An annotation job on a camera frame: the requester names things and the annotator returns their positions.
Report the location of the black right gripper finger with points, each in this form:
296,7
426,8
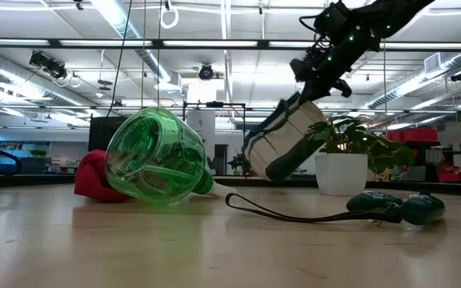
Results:
310,95

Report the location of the beige gardening bag green trim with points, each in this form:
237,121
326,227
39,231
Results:
286,136

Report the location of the green transparent spray bottle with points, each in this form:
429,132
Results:
154,160

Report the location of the red cloth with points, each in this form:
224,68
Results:
90,180

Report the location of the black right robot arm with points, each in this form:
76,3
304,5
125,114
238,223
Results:
394,16

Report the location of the green leafy plant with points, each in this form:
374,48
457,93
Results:
350,136

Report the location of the white square plant pot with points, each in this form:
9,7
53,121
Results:
340,174

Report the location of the red storage bins row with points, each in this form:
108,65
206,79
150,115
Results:
412,135

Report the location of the single red bin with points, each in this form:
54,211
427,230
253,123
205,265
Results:
448,174

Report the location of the black monitor screen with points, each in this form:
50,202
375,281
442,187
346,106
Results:
96,136

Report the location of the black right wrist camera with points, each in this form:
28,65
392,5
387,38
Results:
301,69

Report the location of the black round ceiling camera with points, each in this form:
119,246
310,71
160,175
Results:
206,72

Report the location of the black ceiling camera cluster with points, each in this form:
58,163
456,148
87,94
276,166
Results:
50,66

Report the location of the black aluminium table frame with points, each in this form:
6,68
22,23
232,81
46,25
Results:
34,180

